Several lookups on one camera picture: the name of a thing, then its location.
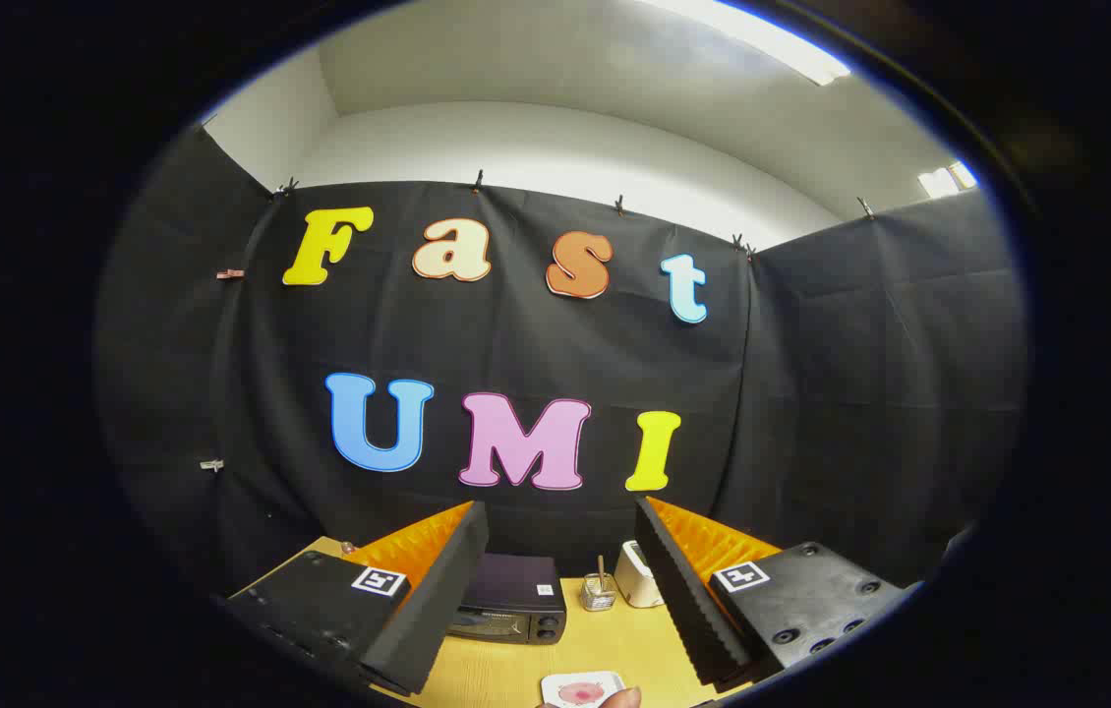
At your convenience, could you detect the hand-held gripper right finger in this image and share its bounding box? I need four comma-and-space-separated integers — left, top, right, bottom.
634, 496, 911, 688

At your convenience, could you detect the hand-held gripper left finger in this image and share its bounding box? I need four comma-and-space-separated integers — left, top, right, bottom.
224, 500, 491, 697

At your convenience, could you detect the black toaster oven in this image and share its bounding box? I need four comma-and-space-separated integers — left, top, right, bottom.
447, 553, 568, 645

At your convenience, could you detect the white square dish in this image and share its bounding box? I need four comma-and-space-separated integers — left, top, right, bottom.
541, 672, 627, 708

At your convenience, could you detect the white bread toaster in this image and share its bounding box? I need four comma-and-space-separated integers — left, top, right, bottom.
614, 540, 665, 609

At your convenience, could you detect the glass jar with stick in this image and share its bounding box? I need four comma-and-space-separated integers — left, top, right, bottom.
580, 556, 617, 613

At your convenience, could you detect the black backdrop cloth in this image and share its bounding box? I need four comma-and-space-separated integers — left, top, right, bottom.
93, 123, 1028, 601

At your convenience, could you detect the small ceiling light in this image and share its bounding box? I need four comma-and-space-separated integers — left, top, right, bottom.
917, 160, 979, 200

